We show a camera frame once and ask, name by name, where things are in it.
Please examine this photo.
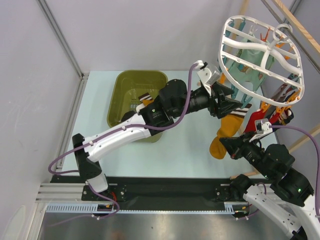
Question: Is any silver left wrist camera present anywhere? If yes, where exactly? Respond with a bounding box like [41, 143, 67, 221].
[195, 60, 221, 87]

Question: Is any mustard yellow striped sock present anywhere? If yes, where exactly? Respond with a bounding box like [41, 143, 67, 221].
[136, 92, 154, 112]

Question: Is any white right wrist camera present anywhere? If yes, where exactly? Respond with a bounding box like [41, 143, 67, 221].
[250, 118, 273, 142]

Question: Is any wooden hanger stand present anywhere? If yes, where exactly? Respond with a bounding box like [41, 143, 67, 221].
[197, 0, 320, 180]

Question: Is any black sock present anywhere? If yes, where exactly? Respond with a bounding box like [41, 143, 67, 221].
[121, 110, 136, 123]

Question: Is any white slotted cable duct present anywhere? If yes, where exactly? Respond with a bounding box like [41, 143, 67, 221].
[45, 202, 248, 214]

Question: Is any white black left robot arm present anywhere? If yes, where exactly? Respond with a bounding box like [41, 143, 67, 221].
[72, 79, 243, 200]

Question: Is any aluminium frame post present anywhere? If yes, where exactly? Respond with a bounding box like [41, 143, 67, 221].
[37, 0, 85, 78]

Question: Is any olive green plastic basket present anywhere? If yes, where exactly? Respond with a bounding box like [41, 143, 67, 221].
[106, 70, 168, 128]

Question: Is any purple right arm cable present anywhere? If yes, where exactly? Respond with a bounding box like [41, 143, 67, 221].
[234, 124, 320, 221]

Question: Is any mint green cloth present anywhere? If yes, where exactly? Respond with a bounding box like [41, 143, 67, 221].
[222, 49, 266, 92]

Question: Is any white round clip hanger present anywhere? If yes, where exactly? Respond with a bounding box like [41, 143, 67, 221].
[218, 15, 305, 107]

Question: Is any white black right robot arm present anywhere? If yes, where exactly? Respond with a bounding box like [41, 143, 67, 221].
[219, 132, 320, 240]

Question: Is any red patterned sock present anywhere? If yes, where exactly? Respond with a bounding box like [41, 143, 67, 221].
[243, 107, 295, 133]

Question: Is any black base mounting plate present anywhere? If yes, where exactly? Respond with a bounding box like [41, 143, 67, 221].
[51, 174, 251, 211]

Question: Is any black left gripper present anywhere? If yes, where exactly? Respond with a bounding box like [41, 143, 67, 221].
[171, 81, 242, 119]

